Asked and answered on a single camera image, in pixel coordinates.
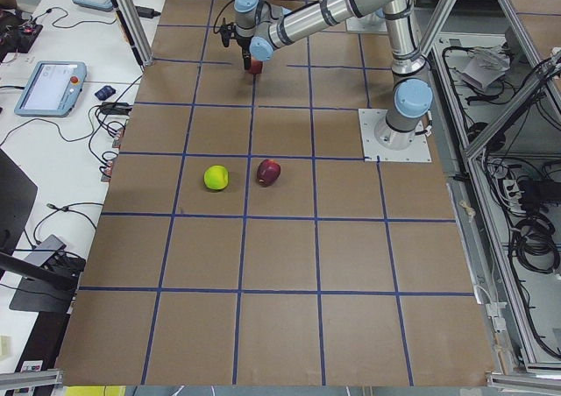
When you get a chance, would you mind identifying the white power strip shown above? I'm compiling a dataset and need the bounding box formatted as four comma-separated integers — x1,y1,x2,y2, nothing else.
499,178,522,212

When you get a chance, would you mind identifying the dark blue checkered pouch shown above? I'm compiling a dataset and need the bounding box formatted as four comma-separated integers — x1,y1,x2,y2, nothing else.
95,85,116,101

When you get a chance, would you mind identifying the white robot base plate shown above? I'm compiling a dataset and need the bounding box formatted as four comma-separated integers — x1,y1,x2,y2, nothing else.
358,109,432,163

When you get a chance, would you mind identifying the aluminium frame rail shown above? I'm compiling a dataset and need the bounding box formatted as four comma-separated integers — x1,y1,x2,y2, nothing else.
415,0,560,381

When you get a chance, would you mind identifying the aluminium frame post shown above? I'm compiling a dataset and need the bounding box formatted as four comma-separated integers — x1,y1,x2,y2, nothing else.
110,0,153,67

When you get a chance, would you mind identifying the near teach pendant tablet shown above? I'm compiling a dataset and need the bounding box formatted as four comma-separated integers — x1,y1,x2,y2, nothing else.
14,60,87,117

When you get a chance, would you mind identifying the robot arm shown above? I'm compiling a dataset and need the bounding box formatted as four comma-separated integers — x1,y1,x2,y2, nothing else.
218,0,433,151

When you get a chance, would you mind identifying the red yellow apple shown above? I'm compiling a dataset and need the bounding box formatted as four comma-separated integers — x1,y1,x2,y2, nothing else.
246,59,263,75

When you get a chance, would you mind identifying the black monitor stand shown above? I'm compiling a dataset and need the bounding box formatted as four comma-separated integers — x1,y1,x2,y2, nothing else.
1,152,85,314

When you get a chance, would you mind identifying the dark red apple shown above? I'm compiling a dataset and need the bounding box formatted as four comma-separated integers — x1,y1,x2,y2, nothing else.
256,159,281,187

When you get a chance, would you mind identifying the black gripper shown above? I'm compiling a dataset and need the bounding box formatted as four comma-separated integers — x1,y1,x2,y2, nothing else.
238,37,253,69

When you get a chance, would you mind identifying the green apple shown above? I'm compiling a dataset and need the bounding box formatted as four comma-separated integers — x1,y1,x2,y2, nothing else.
203,165,229,191

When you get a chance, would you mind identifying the black power adapter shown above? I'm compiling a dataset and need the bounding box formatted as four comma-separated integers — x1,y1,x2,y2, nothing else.
135,6,161,19

